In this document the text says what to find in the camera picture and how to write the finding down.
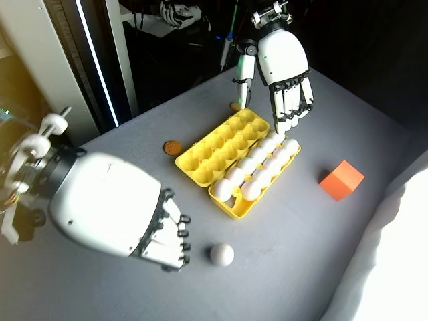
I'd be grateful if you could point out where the bright white cloth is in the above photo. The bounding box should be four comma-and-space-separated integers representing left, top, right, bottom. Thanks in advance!
319, 169, 428, 321

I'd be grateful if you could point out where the green cable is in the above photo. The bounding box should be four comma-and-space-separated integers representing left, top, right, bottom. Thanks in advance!
230, 0, 239, 37

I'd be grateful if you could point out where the grey table cloth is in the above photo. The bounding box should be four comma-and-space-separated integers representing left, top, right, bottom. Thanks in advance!
0, 65, 428, 321

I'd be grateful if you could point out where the spare white robot hand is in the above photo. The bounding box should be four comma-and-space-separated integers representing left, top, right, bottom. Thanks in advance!
159, 0, 203, 30

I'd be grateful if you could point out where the white light strip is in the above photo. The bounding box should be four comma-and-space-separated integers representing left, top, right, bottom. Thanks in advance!
75, 0, 120, 128

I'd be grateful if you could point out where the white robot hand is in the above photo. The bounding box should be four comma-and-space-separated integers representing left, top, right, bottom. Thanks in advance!
48, 150, 193, 274
233, 28, 316, 136

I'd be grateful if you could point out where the orange cube block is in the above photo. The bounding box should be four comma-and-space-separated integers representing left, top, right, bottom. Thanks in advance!
318, 159, 365, 202

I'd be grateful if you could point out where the white cable with blue plug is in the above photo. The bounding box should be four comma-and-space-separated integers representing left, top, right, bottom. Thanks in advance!
219, 31, 235, 73

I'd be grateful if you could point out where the yellow egg carton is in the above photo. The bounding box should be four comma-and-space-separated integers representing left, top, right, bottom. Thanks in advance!
175, 108, 302, 221

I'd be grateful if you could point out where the white cabinet frame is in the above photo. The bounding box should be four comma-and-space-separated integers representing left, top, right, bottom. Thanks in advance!
0, 0, 140, 146

